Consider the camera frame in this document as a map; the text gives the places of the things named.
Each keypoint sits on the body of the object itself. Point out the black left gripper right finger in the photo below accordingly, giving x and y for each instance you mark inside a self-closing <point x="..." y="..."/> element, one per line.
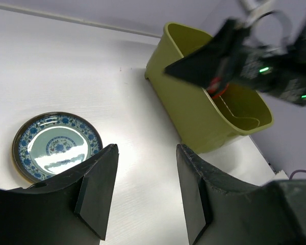
<point x="221" y="209"/>

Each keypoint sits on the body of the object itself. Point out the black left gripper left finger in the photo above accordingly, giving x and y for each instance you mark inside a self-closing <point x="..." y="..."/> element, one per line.
<point x="72" y="207"/>

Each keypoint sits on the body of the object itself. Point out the orange plate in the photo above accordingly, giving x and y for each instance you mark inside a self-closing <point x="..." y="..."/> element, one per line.
<point x="216" y="88"/>

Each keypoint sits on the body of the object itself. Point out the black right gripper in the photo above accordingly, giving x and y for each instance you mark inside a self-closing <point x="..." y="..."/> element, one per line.
<point x="279" y="76"/>

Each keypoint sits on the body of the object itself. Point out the green dish rack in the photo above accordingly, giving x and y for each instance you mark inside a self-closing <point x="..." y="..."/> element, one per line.
<point x="203" y="124"/>

